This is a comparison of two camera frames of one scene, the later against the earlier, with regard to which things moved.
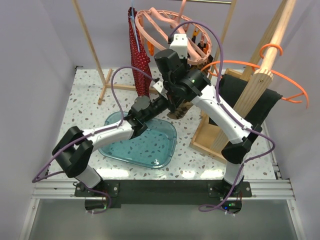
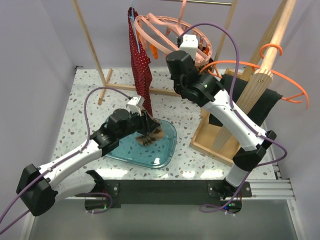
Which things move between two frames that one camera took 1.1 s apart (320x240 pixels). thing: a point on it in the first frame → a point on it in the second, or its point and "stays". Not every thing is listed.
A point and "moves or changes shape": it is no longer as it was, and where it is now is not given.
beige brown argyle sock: [181, 111] → [157, 133]
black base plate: [100, 195] stays
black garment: [229, 90] stays
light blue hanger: [132, 18] stays
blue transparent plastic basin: [152, 148] stays
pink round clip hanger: [156, 27] moves or changes shape
